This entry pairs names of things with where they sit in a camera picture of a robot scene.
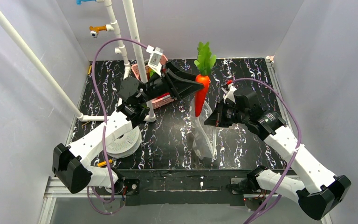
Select clear polka dot zip bag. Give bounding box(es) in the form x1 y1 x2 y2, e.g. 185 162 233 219
188 98 217 159

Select orange handled screwdriver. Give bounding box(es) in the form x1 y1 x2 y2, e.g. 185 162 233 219
97 159 114 167

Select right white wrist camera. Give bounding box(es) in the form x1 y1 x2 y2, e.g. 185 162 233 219
222 80 237 104

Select orange toy faucet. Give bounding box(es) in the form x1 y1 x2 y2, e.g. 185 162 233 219
89 25 107 38

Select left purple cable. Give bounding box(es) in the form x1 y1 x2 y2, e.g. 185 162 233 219
86 37 150 216

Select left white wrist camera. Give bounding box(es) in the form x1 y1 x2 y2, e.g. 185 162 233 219
146 45 163 76

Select blue toy faucet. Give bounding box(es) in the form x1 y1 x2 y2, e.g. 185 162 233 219
76 0 96 5

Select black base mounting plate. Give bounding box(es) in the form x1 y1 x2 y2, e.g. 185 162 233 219
115 169 269 206

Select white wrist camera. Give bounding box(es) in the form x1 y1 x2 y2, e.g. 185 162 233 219
146 45 163 76
222 80 237 104

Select orange toy carrot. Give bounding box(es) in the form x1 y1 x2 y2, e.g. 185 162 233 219
194 42 217 117

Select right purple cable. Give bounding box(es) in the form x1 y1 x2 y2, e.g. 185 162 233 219
233 77 303 224

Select white PVC pipe frame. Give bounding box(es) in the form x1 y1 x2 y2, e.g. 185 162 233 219
0 0 157 122

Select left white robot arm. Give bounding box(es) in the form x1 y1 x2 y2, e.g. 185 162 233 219
52 61 203 194

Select purple cable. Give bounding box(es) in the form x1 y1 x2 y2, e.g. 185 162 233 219
233 77 303 224
86 37 150 216

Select pink plastic basket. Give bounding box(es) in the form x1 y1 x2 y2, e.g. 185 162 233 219
131 60 175 109

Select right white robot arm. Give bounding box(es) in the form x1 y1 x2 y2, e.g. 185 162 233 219
204 86 351 220

